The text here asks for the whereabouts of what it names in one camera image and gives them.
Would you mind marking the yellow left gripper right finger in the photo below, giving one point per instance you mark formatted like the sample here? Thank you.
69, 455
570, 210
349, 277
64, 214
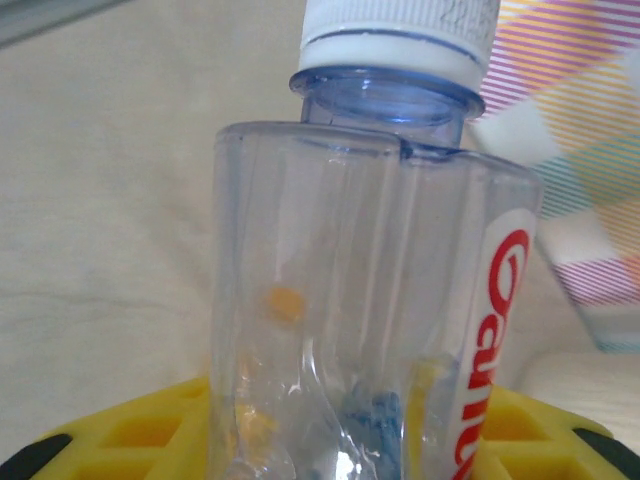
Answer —
540, 450

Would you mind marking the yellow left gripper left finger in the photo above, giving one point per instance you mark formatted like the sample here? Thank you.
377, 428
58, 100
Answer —
125, 445

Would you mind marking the clear bottle red lettering label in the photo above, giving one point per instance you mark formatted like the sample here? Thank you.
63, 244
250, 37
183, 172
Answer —
350, 250

